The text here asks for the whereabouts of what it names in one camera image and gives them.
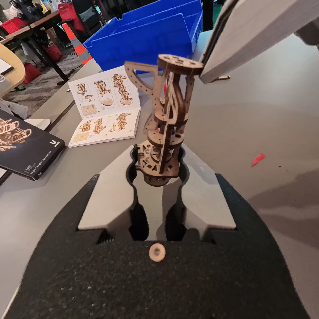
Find black model kit box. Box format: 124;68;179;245
0;109;66;181

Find red office chair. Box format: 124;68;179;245
58;2;85;31

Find orange traffic cone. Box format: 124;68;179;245
62;23;93;66

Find blue plastic bin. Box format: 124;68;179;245
83;0;203;75

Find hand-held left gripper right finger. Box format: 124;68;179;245
176;147;237;231

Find wooden mechanical model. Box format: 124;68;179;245
124;60;196;187

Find red box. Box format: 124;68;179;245
0;17;27;33

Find red bag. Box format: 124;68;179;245
42;44;63;61
24;62;42;84

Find red rubber scrap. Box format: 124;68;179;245
250;153;266;167

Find oval wooden disc part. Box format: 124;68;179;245
157;54;204;76

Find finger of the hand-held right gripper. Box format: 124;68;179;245
199;0;319;84

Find dark wooden desk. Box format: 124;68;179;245
0;11;75;85

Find white instruction booklet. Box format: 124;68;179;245
68;65;141;148

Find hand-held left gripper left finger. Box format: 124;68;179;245
78;146;139;231

